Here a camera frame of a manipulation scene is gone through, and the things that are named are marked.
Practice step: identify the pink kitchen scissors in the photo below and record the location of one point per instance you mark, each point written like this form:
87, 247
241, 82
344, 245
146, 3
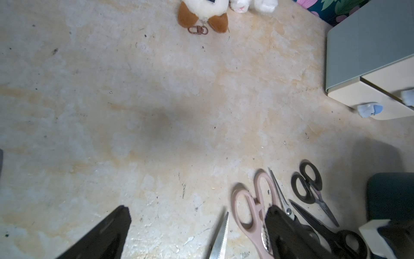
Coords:
256, 232

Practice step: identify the large black scissors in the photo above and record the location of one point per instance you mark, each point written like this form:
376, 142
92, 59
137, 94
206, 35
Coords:
337, 241

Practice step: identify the cream kitchen scissors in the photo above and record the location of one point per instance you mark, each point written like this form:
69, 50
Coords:
219, 246

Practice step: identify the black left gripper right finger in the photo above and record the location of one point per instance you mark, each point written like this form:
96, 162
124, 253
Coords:
289, 240

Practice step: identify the white mini drawer cabinet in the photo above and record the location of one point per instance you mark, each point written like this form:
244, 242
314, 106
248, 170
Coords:
370, 58

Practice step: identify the teal plastic storage box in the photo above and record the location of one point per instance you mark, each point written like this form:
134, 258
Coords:
390, 196

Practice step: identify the white brown plush dog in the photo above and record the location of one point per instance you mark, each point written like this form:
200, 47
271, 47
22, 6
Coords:
212, 12

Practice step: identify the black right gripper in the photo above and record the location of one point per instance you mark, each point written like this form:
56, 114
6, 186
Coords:
389, 239

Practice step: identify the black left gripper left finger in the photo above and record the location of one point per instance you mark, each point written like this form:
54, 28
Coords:
106, 240

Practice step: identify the small black scissors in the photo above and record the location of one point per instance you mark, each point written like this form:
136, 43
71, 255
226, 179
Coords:
286, 207

